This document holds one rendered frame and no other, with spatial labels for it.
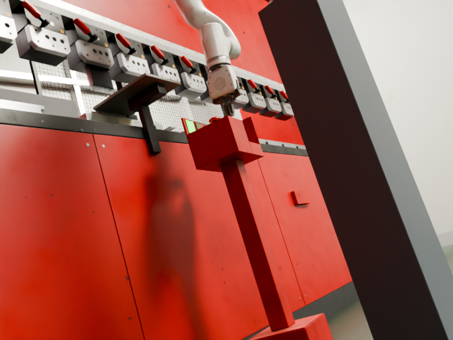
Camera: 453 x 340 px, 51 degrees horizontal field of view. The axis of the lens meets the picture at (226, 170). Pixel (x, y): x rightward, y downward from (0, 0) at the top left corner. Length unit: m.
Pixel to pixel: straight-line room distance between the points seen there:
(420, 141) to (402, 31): 1.10
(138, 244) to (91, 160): 0.28
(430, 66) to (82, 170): 4.11
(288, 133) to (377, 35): 1.92
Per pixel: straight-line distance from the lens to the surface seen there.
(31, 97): 2.33
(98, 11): 2.02
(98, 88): 1.83
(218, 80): 1.67
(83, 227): 1.34
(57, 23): 1.81
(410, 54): 5.15
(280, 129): 3.80
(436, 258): 1.32
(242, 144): 1.50
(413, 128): 5.05
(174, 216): 1.61
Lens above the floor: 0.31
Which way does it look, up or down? 12 degrees up
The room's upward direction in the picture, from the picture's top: 17 degrees counter-clockwise
